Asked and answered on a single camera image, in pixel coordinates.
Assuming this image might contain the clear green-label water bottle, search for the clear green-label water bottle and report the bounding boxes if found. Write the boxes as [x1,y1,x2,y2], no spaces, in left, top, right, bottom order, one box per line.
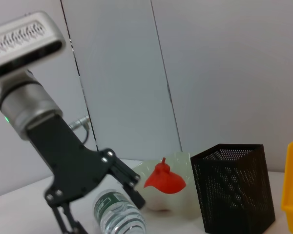
[93,189,147,234]

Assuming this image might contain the left gripper cable with connector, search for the left gripper cable with connector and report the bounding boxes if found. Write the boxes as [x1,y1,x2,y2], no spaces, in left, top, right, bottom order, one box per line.
[68,116,90,146]

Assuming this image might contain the black mesh pen holder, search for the black mesh pen holder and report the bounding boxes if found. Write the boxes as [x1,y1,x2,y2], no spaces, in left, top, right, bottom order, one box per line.
[190,143,276,234]

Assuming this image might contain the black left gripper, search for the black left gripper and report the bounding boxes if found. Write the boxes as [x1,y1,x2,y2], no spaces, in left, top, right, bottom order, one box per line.
[26,113,147,234]

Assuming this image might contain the red-orange orange fruit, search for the red-orange orange fruit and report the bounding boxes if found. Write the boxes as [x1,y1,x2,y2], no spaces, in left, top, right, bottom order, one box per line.
[143,157,188,195]

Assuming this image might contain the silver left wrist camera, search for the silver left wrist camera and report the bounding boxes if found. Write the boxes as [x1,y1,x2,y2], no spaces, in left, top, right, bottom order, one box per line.
[0,11,66,80]

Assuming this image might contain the translucent wavy glass fruit plate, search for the translucent wavy glass fruit plate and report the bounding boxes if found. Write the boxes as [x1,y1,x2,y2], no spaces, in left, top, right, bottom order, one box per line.
[131,151,203,221]

